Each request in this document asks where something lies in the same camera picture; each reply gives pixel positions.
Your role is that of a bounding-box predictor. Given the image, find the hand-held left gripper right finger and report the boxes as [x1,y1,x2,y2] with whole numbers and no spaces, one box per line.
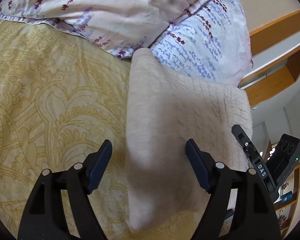
[185,139,283,240]

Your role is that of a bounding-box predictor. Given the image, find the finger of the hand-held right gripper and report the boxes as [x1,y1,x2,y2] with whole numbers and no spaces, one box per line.
[232,124,262,167]

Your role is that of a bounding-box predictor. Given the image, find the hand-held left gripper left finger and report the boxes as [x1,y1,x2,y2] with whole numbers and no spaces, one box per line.
[17,139,113,240]

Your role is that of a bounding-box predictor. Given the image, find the beige cable knit sweater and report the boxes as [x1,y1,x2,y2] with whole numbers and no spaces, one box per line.
[125,48,253,232]

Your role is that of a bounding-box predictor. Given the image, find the wooden shelf unit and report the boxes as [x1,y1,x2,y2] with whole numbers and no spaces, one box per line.
[274,164,300,233]

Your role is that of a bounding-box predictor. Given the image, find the yellow patterned bed sheet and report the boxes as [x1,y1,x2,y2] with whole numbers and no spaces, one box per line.
[0,19,230,240]

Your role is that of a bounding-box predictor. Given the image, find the pale blue floral pillow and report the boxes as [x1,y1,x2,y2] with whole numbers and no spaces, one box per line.
[150,0,254,88]

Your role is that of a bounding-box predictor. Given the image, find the pink floral pillow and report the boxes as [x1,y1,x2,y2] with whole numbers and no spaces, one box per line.
[0,0,233,59]

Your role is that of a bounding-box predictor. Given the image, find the wooden wall shelf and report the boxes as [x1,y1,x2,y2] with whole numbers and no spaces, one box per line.
[239,9,300,109]

